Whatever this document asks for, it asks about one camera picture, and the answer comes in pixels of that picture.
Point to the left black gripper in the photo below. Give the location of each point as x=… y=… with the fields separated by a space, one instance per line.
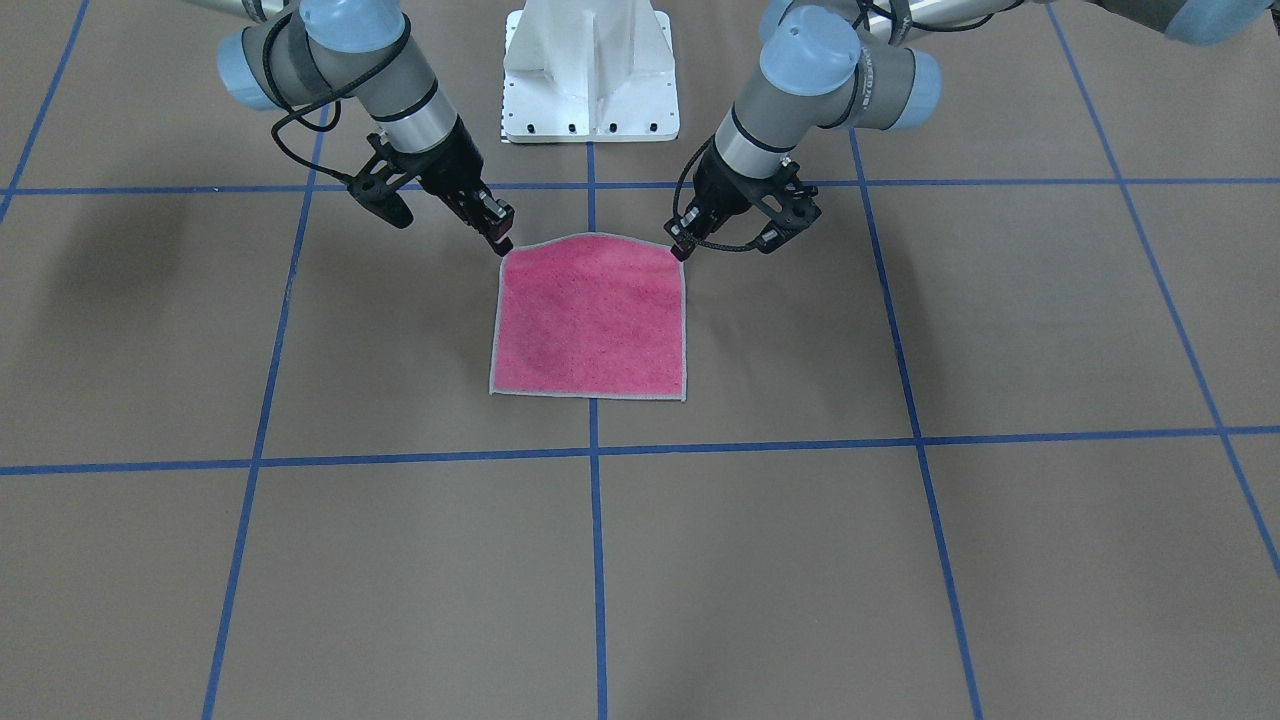
x=716 y=197

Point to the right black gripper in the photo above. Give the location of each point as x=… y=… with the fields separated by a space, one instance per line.
x=452 y=170

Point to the pink towel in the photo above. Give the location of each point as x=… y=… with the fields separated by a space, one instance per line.
x=591 y=315

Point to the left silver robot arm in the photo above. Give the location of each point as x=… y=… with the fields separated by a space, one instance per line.
x=823 y=65

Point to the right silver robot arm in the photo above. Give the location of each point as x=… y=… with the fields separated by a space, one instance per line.
x=301 y=56

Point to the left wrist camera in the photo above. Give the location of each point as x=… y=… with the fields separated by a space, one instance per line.
x=789 y=204

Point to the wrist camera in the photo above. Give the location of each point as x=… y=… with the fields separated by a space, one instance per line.
x=789 y=204
x=376 y=186

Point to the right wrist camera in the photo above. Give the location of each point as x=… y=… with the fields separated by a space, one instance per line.
x=376 y=186

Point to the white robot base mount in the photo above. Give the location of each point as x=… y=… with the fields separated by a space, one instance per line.
x=589 y=72

